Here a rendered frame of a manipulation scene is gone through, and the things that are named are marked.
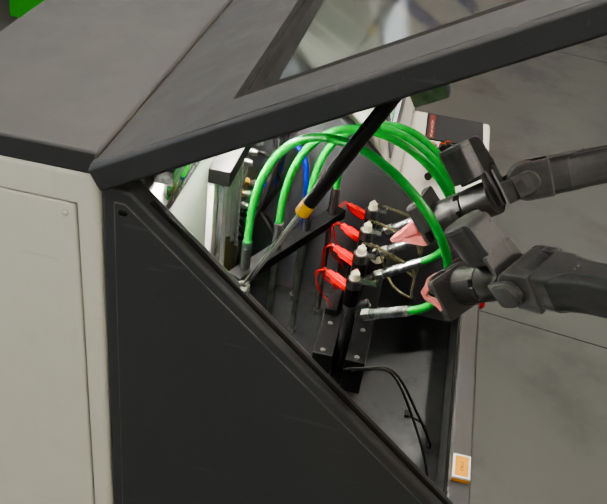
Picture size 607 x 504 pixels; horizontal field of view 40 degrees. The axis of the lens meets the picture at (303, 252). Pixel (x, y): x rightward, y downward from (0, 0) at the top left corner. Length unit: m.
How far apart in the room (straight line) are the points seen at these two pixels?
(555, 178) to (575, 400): 1.88
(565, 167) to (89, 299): 0.72
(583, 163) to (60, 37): 0.81
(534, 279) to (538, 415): 1.97
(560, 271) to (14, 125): 0.69
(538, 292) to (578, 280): 0.07
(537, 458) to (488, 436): 0.17
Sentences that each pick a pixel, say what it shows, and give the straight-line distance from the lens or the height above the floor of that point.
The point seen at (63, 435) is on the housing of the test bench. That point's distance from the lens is 1.41.
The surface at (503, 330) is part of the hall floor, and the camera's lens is 3.28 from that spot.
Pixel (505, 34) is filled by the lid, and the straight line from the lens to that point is 0.85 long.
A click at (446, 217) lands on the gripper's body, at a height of 1.32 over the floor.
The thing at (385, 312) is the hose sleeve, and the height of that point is 1.17.
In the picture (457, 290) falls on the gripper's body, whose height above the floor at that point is 1.31.
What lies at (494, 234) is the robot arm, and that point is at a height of 1.43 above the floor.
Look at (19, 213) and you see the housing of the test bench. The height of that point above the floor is 1.38.
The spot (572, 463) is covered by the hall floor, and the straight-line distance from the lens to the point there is 2.89.
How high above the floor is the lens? 2.02
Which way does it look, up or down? 36 degrees down
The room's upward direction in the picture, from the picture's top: 8 degrees clockwise
